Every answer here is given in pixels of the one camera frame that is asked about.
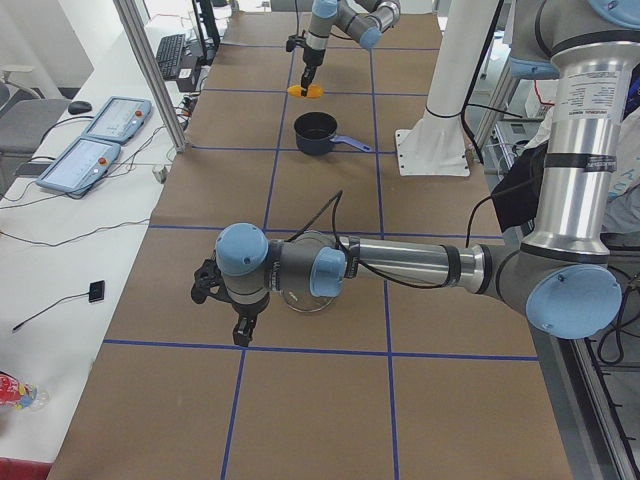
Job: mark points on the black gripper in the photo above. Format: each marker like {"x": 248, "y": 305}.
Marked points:
{"x": 312, "y": 57}
{"x": 247, "y": 310}

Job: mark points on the yellow toy corn cob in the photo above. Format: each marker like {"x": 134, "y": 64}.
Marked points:
{"x": 314, "y": 91}

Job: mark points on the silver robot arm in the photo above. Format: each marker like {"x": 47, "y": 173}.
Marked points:
{"x": 365, "y": 29}
{"x": 558, "y": 277}

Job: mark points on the dark blue saucepan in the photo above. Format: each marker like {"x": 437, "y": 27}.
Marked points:
{"x": 316, "y": 134}

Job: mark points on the black keyboard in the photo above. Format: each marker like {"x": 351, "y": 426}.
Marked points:
{"x": 169, "y": 55}

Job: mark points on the small black phone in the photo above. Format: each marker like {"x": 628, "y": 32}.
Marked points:
{"x": 96, "y": 291}

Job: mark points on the upper blue teach pendant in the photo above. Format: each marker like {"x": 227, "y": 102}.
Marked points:
{"x": 119, "y": 120}

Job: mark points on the blue teach pendant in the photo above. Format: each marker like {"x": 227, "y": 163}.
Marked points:
{"x": 119, "y": 120}
{"x": 79, "y": 166}

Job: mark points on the lower blue teach pendant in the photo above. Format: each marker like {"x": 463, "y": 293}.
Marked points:
{"x": 79, "y": 166}

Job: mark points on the black computer mouse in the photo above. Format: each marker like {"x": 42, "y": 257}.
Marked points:
{"x": 79, "y": 107}

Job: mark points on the red drink bottle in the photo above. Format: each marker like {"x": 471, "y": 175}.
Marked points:
{"x": 18, "y": 395}

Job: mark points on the grey office chair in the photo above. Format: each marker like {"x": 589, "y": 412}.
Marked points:
{"x": 24, "y": 124}

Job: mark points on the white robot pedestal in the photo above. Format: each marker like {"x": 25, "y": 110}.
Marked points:
{"x": 435, "y": 145}

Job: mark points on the aluminium frame post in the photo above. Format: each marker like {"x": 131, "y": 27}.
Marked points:
{"x": 134, "y": 29}

